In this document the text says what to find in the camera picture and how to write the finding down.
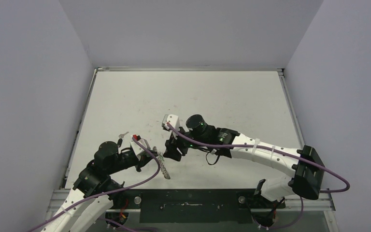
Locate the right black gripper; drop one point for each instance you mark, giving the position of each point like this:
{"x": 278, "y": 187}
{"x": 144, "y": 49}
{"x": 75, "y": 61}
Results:
{"x": 175, "y": 149}

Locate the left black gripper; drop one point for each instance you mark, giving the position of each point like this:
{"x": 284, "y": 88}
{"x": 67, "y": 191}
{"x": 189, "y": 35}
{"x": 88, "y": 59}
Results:
{"x": 146, "y": 157}

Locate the metal disc with keyrings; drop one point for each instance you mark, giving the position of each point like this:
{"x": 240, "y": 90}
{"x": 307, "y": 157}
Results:
{"x": 160, "y": 159}

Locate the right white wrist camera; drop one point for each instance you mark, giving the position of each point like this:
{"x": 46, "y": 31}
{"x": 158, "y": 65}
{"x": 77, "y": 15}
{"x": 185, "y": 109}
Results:
{"x": 171, "y": 119}

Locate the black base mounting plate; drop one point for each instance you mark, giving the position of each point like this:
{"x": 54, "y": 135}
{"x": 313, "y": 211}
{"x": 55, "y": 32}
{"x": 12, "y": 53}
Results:
{"x": 193, "y": 206}

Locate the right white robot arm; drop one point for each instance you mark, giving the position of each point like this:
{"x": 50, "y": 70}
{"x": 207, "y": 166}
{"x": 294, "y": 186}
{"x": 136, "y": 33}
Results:
{"x": 302, "y": 168}

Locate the key with black head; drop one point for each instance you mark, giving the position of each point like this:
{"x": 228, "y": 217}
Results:
{"x": 120, "y": 139}

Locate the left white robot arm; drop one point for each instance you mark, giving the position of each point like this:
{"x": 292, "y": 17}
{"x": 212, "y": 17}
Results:
{"x": 94, "y": 191}

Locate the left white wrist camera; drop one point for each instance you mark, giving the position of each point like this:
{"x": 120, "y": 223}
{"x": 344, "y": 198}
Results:
{"x": 138, "y": 145}

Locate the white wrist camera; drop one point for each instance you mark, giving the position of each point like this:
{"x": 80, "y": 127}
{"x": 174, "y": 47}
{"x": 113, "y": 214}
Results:
{"x": 138, "y": 145}
{"x": 171, "y": 119}

